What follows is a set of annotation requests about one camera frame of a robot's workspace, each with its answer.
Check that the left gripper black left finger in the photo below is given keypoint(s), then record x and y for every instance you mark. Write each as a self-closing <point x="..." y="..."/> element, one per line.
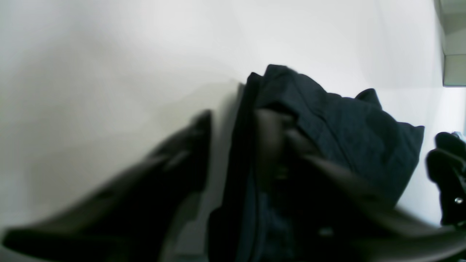
<point x="127" y="219"/>

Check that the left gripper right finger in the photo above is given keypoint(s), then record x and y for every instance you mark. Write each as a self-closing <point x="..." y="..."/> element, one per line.
<point x="325" y="213"/>

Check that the white cardboard box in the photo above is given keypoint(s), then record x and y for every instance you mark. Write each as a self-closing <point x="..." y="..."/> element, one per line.
<point x="451" y="16"/>

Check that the black t-shirt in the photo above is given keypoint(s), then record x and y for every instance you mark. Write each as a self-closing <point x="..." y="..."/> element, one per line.
<point x="354" y="133"/>

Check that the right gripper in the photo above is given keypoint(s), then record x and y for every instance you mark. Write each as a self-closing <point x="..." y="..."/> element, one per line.
<point x="446" y="167"/>

